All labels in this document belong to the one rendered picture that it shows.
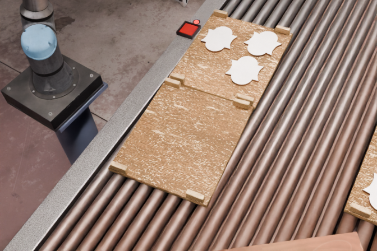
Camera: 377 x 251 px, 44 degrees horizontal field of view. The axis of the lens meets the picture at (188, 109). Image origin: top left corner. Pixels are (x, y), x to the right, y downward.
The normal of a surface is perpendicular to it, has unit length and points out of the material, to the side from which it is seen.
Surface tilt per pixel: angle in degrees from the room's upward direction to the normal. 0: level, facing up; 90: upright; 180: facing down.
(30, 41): 9
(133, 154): 0
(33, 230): 0
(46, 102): 2
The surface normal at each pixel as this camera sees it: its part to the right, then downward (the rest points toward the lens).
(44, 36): 0.00, -0.51
